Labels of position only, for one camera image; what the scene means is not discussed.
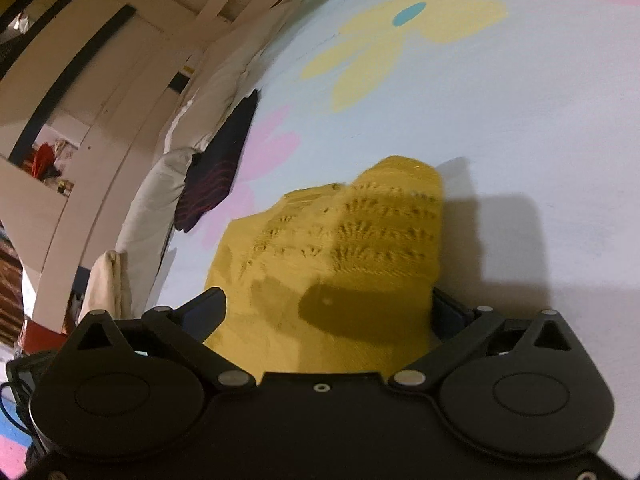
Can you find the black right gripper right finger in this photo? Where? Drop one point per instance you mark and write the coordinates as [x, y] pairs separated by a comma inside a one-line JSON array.
[[465, 335]]

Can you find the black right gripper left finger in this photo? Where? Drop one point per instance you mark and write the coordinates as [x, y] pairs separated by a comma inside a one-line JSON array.
[[183, 331]]

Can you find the mustard yellow knit sweater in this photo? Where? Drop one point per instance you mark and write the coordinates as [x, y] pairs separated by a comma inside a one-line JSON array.
[[334, 279]]

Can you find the beige cushion beside bed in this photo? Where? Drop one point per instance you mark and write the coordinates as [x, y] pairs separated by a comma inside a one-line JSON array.
[[105, 284]]

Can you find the folded dark striped garment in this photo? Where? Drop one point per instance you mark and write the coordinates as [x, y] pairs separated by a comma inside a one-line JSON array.
[[211, 174]]

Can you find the red item on shelf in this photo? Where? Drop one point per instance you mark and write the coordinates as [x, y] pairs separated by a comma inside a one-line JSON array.
[[43, 160]]

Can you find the flowered light blue bed sheet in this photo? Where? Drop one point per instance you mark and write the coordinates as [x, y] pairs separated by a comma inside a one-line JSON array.
[[533, 123]]

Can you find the white pillow at bedside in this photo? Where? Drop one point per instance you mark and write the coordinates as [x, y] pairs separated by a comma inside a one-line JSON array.
[[142, 239]]

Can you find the beige wardrobe cabinet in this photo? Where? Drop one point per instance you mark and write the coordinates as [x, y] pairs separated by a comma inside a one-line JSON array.
[[94, 73]]

